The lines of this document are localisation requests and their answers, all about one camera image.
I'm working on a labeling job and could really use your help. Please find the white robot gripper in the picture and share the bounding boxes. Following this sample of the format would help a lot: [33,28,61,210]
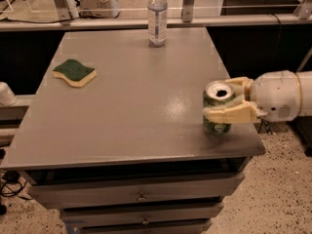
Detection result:
[203,70,301,124]

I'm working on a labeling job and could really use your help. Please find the green soda can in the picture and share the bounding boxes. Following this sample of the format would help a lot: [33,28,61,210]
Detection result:
[203,80,235,136]

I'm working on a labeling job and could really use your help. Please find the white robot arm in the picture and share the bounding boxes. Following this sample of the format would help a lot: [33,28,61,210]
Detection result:
[203,70,312,124]

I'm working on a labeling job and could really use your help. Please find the top grey drawer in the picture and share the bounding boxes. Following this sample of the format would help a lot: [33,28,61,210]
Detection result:
[28,172,245,209]

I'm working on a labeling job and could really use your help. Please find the grey drawer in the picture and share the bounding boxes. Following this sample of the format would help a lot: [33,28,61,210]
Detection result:
[68,218,212,234]
[28,172,245,209]
[61,201,223,227]

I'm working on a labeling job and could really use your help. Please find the clear plastic water bottle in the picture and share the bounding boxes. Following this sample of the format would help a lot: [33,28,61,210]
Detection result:
[147,0,168,47]

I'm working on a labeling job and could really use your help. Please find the middle grey drawer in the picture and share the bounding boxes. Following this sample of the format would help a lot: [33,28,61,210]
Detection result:
[61,201,223,227]

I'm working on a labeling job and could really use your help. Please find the green and yellow sponge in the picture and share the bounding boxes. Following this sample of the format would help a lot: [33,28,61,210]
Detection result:
[53,59,97,88]

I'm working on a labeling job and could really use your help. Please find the white device numbered 185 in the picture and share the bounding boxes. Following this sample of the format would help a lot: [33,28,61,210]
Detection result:
[79,0,120,19]

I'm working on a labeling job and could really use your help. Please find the bottom grey drawer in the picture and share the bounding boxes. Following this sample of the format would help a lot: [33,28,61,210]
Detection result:
[68,218,212,234]

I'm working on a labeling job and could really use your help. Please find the white cup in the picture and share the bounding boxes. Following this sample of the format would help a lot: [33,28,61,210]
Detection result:
[0,82,17,106]

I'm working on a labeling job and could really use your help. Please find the black hanging cable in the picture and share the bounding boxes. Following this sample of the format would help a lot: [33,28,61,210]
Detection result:
[268,13,283,70]

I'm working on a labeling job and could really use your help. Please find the metal frame post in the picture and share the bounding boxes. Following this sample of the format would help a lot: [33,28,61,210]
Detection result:
[181,0,195,22]

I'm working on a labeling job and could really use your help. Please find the black floor cables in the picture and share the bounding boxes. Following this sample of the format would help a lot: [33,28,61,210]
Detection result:
[0,171,33,203]

